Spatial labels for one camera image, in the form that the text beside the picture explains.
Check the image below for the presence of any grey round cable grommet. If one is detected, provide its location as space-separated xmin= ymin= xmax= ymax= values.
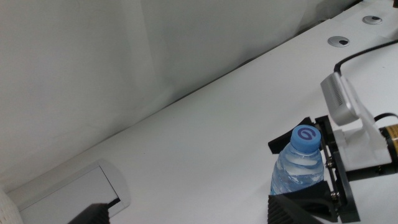
xmin=362 ymin=15 xmax=384 ymax=26
xmin=327 ymin=35 xmax=351 ymax=48

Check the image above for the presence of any thin black cable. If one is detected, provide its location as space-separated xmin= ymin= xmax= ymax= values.
xmin=373 ymin=112 xmax=398 ymax=123

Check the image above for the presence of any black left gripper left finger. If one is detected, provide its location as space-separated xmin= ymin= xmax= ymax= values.
xmin=67 ymin=202 xmax=110 ymax=224

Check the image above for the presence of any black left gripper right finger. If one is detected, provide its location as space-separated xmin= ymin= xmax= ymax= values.
xmin=267 ymin=194 xmax=326 ymax=224

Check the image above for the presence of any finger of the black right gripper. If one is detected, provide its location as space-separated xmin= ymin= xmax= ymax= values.
xmin=269 ymin=180 xmax=339 ymax=223
xmin=267 ymin=117 xmax=315 ymax=155

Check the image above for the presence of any clear water bottle blue cap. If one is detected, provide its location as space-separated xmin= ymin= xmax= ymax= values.
xmin=269 ymin=124 xmax=325 ymax=196

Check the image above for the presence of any white wrist camera with mount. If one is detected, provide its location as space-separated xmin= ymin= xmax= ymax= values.
xmin=334 ymin=72 xmax=393 ymax=172

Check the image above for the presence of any black braided camera cable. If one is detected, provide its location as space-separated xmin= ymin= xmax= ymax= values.
xmin=333 ymin=39 xmax=398 ymax=76

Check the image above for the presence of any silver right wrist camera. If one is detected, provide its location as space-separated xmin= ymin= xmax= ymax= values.
xmin=320 ymin=72 xmax=361 ymax=127

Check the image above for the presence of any silver table cable flap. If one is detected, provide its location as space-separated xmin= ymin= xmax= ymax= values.
xmin=6 ymin=158 xmax=131 ymax=224

